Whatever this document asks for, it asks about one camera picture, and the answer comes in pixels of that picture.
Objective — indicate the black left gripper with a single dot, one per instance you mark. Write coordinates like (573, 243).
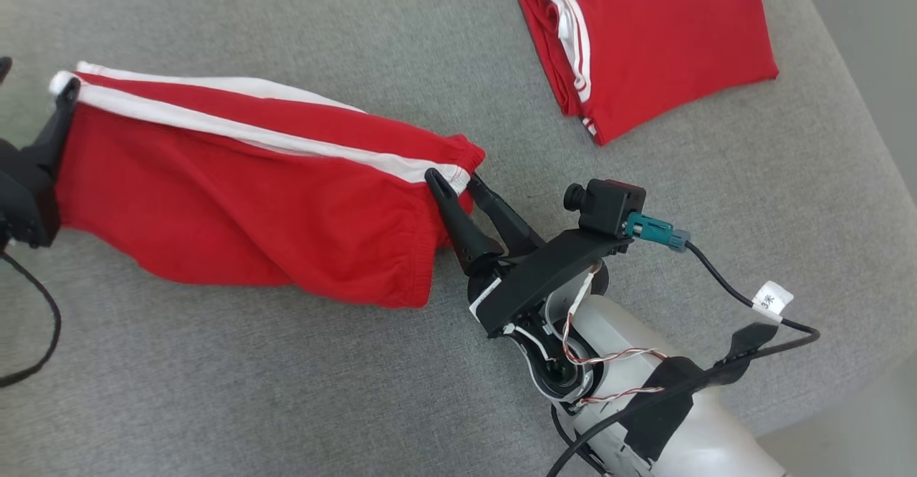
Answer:
(29, 198)

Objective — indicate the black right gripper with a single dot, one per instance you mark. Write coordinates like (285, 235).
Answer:
(537, 276)

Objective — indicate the red white shorts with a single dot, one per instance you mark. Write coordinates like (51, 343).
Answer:
(215, 198)

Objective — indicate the red Bulls jersey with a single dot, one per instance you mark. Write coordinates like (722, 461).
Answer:
(680, 33)

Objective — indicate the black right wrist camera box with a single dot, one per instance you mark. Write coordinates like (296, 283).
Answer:
(609, 205)

